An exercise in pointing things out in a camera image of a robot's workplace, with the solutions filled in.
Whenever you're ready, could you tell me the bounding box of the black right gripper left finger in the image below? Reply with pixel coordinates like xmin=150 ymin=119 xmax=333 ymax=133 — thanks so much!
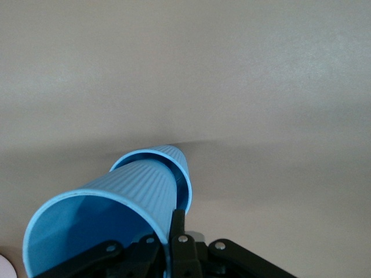
xmin=36 ymin=233 xmax=165 ymax=278

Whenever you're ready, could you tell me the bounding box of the blue ribbed plastic cup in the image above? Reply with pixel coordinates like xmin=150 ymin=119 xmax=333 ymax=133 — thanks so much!
xmin=22 ymin=160 xmax=178 ymax=278
xmin=109 ymin=144 xmax=193 ymax=215

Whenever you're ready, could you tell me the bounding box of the brown table cover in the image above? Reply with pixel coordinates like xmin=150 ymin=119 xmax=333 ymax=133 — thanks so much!
xmin=0 ymin=0 xmax=371 ymax=278

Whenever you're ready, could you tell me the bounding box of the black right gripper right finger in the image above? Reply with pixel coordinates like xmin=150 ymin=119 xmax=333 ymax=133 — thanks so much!
xmin=167 ymin=208 xmax=298 ymax=278

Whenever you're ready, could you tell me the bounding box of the pink bowl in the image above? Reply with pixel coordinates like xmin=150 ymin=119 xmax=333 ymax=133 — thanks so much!
xmin=0 ymin=254 xmax=16 ymax=278

